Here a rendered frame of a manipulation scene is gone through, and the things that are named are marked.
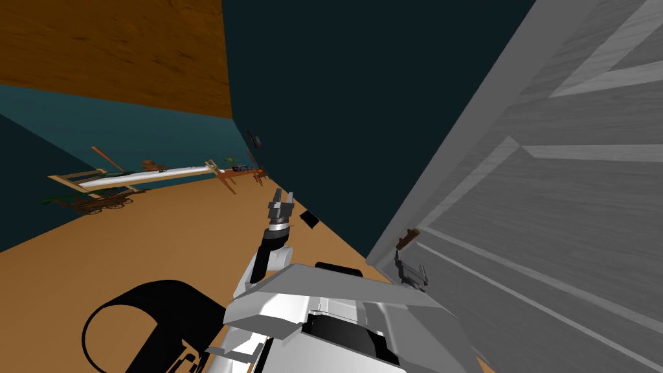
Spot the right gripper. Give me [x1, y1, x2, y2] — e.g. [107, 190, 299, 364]
[394, 249, 429, 291]

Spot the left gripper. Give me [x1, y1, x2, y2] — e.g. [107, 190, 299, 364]
[266, 188, 296, 225]

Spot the grey panelled door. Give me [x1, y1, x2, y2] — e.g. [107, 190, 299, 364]
[365, 0, 663, 373]

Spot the brown wooden bat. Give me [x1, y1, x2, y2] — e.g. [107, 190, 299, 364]
[91, 146, 126, 173]

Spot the brown wooden table with plant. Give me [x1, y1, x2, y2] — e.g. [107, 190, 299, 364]
[214, 155, 260, 196]

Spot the dark wooden cart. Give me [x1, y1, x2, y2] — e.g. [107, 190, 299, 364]
[42, 188, 148, 217]

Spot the white bed with wooden frame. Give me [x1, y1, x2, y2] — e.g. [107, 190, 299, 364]
[48, 159, 221, 196]

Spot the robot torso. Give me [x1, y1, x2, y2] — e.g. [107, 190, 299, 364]
[206, 261, 484, 373]

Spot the brown door handle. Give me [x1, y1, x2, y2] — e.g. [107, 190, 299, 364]
[396, 228, 421, 251]

